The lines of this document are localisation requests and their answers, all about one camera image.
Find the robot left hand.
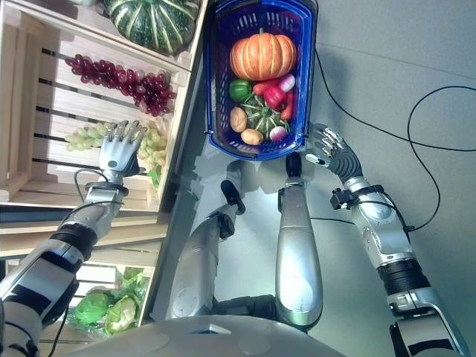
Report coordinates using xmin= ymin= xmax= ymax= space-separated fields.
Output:
xmin=97 ymin=120 xmax=148 ymax=176

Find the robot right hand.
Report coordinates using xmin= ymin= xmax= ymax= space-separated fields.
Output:
xmin=305 ymin=123 xmax=364 ymax=184

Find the blue plastic shopping basket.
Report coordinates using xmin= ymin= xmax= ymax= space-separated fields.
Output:
xmin=203 ymin=0 xmax=318 ymax=161

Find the green grape bunch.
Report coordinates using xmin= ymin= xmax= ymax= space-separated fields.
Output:
xmin=64 ymin=120 xmax=169 ymax=169

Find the wooden crate shelf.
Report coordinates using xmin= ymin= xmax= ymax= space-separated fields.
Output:
xmin=0 ymin=0 xmax=209 ymax=357

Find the red chili pepper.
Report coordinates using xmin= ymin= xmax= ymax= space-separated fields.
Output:
xmin=280 ymin=90 xmax=295 ymax=122

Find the red grape bunch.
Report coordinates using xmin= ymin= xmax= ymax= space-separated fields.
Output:
xmin=65 ymin=54 xmax=178 ymax=118

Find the red bell pepper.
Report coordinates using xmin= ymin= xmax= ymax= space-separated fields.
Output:
xmin=263 ymin=85 xmax=288 ymax=112

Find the pink and white onion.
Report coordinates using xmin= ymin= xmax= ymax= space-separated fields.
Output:
xmin=278 ymin=74 xmax=296 ymax=93

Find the small green striped pumpkin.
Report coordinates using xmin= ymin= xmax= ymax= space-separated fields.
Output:
xmin=239 ymin=94 xmax=290 ymax=135

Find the brown potato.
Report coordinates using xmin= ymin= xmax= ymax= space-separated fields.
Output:
xmin=240 ymin=128 xmax=265 ymax=146
xmin=229 ymin=106 xmax=248 ymax=133

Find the green bell pepper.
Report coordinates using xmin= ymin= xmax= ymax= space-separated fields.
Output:
xmin=228 ymin=79 xmax=254 ymax=103

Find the orange pumpkin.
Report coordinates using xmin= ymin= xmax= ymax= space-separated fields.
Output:
xmin=229 ymin=28 xmax=298 ymax=82

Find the large green striped pumpkin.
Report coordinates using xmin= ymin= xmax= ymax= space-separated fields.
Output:
xmin=102 ymin=0 xmax=202 ymax=54

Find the robot left leg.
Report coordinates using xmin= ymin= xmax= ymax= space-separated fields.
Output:
xmin=163 ymin=179 xmax=246 ymax=321

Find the pale green cabbage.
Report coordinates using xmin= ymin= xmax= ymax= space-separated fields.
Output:
xmin=106 ymin=295 xmax=138 ymax=335

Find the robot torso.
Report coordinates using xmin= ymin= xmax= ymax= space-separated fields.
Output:
xmin=61 ymin=293 xmax=391 ymax=357

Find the black floor cable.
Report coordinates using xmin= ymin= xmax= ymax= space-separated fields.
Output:
xmin=308 ymin=44 xmax=476 ymax=232

